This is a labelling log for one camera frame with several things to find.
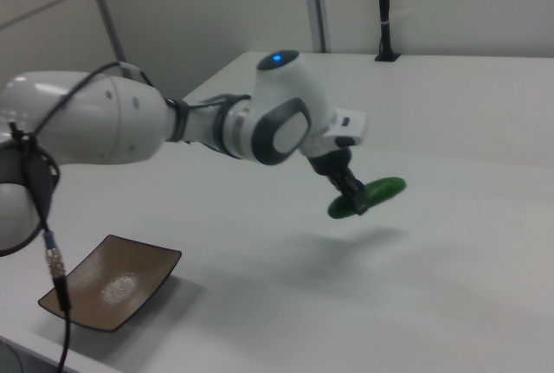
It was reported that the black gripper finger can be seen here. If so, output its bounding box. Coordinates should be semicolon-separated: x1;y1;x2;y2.
343;177;370;216

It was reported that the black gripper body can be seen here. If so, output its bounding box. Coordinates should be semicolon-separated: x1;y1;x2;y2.
307;149;361;195

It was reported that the green cucumber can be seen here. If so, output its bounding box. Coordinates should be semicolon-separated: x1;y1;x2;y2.
326;177;408;221

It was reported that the brown square ceramic plate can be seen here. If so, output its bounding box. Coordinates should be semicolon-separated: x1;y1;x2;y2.
37;234;183;333

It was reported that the black velcro strap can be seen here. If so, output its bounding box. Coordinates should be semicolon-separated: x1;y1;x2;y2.
166;96;192;144

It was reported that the black upright cable conduit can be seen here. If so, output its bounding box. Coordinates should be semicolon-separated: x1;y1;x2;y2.
375;0;394;57

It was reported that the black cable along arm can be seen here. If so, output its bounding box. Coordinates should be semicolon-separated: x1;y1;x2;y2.
7;61;158;373

